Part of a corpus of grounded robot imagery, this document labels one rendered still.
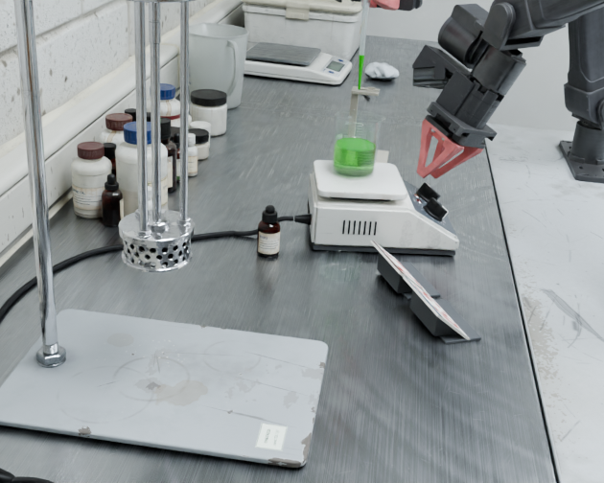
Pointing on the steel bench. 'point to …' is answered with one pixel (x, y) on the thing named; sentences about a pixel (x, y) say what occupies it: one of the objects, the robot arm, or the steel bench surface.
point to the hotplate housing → (373, 225)
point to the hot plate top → (381, 180)
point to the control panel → (424, 210)
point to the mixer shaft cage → (141, 225)
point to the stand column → (25, 24)
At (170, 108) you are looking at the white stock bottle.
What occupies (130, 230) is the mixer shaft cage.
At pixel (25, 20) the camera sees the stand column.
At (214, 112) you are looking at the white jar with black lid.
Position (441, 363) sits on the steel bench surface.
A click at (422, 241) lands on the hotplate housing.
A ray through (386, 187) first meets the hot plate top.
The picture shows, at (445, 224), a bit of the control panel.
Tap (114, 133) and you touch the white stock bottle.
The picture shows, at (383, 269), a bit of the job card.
